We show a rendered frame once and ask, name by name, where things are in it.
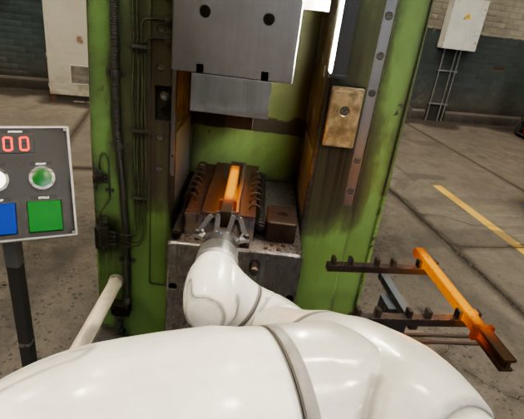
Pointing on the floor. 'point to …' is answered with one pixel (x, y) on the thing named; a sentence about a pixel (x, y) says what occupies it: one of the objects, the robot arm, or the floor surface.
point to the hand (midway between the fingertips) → (226, 212)
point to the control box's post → (20, 300)
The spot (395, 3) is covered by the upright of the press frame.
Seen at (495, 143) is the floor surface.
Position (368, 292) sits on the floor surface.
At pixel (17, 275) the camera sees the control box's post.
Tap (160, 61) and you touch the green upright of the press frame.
